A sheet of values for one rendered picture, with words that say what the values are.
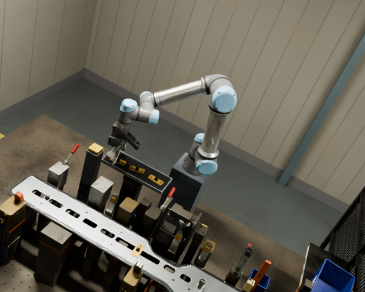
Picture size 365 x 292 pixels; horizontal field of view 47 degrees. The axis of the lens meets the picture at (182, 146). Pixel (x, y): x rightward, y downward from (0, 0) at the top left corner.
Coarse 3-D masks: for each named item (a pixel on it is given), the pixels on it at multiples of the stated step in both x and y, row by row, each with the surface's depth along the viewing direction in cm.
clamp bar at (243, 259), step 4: (248, 248) 198; (252, 248) 198; (244, 252) 198; (248, 252) 195; (252, 252) 197; (244, 256) 200; (248, 256) 195; (240, 260) 201; (244, 260) 201; (236, 264) 203; (240, 264) 202; (244, 264) 201; (240, 268) 203; (232, 272) 204; (240, 272) 203
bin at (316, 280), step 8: (328, 264) 216; (320, 272) 207; (328, 272) 218; (336, 272) 216; (344, 272) 213; (312, 280) 213; (320, 280) 220; (328, 280) 220; (336, 280) 218; (344, 280) 215; (352, 280) 212; (312, 288) 197; (320, 288) 216; (328, 288) 218; (336, 288) 219; (344, 288) 217
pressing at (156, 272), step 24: (24, 192) 211; (48, 192) 216; (48, 216) 205; (72, 216) 209; (96, 216) 213; (96, 240) 201; (144, 240) 210; (144, 264) 199; (168, 264) 203; (192, 264) 207; (168, 288) 193; (192, 288) 197; (216, 288) 201
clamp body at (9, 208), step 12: (12, 204) 196; (24, 204) 198; (0, 216) 194; (12, 216) 192; (0, 228) 200; (12, 228) 198; (0, 240) 205; (12, 240) 206; (0, 252) 207; (12, 252) 211
